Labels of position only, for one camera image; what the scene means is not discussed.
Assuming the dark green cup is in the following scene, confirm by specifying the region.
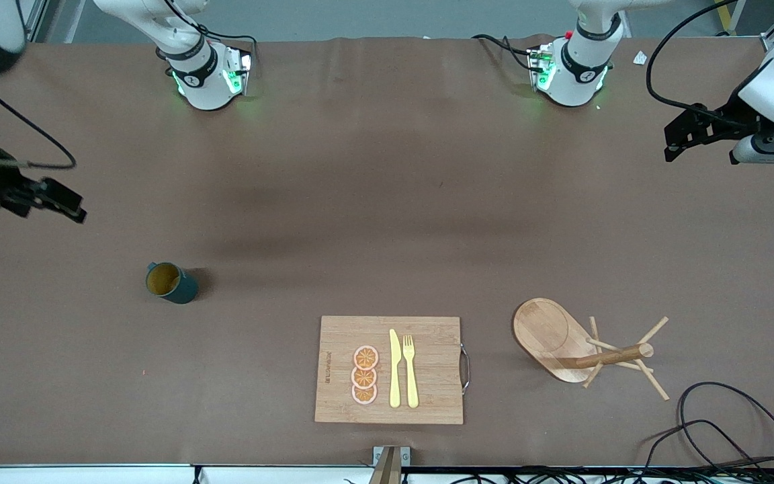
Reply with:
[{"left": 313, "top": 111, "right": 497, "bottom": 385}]
[{"left": 146, "top": 262, "right": 200, "bottom": 305}]

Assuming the wooden cup rack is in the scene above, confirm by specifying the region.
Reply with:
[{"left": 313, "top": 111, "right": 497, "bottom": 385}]
[{"left": 513, "top": 298, "right": 670, "bottom": 401}]

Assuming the brown table cover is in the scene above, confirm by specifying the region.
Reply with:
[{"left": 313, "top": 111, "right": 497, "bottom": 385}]
[{"left": 0, "top": 35, "right": 774, "bottom": 468}]

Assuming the bamboo cutting board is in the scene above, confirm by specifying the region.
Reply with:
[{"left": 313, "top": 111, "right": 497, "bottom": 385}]
[{"left": 314, "top": 316, "right": 472, "bottom": 426}]

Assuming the yellow plastic knife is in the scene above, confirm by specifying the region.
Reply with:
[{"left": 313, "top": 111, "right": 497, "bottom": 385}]
[{"left": 389, "top": 329, "right": 402, "bottom": 409}]

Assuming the yellow plastic fork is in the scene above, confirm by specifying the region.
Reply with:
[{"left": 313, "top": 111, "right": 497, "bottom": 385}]
[{"left": 402, "top": 335, "right": 420, "bottom": 409}]

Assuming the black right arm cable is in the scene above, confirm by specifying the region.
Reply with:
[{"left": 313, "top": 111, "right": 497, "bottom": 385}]
[{"left": 0, "top": 73, "right": 78, "bottom": 170}]

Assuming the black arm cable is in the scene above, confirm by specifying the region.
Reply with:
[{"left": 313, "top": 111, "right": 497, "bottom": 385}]
[
  {"left": 645, "top": 0, "right": 764, "bottom": 127},
  {"left": 0, "top": 73, "right": 78, "bottom": 170}
]

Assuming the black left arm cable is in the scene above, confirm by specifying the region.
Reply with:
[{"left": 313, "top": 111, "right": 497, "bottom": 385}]
[{"left": 645, "top": 0, "right": 764, "bottom": 127}]

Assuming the black base cable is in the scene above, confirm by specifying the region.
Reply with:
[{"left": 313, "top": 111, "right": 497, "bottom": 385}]
[
  {"left": 471, "top": 34, "right": 539, "bottom": 71},
  {"left": 162, "top": 0, "right": 258, "bottom": 68}
]

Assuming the black looped floor cable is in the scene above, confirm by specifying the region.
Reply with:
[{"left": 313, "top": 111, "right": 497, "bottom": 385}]
[
  {"left": 642, "top": 419, "right": 774, "bottom": 471},
  {"left": 678, "top": 381, "right": 774, "bottom": 471}
]

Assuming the metal table edge bracket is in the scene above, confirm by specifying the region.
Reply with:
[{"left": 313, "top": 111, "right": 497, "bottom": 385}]
[{"left": 372, "top": 446, "right": 411, "bottom": 484}]

